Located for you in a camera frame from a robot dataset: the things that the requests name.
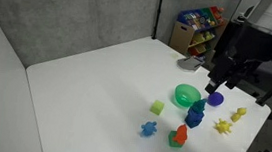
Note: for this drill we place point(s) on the green toy block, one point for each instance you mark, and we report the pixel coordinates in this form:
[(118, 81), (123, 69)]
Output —
[(172, 139)]

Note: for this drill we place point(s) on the blue storage bin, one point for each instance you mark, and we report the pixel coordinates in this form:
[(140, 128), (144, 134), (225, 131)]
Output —
[(191, 18)]

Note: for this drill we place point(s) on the blue toy block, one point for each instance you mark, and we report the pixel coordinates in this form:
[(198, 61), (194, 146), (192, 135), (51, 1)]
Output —
[(194, 118)]

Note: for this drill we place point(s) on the green plastic bowl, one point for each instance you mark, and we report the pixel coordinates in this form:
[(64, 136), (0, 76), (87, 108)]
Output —
[(183, 94)]

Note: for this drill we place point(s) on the yellow duck toy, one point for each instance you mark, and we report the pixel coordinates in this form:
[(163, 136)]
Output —
[(238, 114)]

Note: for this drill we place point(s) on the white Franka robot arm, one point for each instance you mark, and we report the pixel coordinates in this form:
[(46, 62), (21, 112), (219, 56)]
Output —
[(259, 44)]

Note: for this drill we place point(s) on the grey metal plate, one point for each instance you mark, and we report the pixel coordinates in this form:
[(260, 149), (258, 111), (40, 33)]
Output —
[(190, 63)]

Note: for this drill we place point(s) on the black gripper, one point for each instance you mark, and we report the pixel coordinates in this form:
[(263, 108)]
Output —
[(225, 68)]

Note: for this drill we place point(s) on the red storage bin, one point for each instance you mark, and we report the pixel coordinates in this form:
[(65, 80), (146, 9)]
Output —
[(217, 13)]

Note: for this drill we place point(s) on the yellow spiky star toy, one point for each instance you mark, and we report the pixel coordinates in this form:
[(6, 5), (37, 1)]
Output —
[(223, 126)]

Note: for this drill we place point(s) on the green storage bin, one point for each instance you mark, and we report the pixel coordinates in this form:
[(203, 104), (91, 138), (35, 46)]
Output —
[(206, 13)]

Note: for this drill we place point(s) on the wooden toy shelf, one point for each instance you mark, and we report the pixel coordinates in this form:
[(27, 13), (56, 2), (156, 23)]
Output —
[(183, 37)]

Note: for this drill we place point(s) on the light blue toy figure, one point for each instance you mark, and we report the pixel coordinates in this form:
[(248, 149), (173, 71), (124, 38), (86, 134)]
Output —
[(148, 128)]

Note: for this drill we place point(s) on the yellow-green cube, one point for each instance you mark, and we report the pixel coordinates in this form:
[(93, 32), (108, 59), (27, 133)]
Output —
[(157, 107)]

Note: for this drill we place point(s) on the black tripod pole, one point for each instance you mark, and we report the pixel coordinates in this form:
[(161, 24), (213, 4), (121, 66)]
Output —
[(157, 13)]

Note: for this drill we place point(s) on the purple spiky ball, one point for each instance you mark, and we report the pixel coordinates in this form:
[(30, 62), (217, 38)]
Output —
[(215, 99)]

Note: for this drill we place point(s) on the orange toy figure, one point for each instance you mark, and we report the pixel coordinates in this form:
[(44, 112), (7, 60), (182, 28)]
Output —
[(181, 134)]

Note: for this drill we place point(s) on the teal blue toy figure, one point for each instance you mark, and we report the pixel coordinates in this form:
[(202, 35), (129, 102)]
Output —
[(199, 105)]

